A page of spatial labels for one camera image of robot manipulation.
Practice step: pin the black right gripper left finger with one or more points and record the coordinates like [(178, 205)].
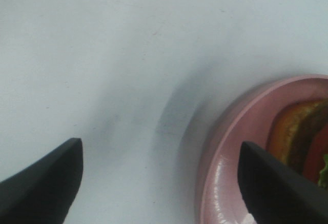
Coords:
[(44, 191)]

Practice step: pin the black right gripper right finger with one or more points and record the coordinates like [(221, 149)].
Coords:
[(274, 193)]

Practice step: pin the pink round plate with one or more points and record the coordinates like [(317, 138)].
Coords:
[(250, 117)]

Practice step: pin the burger with lettuce and tomato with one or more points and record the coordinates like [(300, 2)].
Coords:
[(298, 139)]

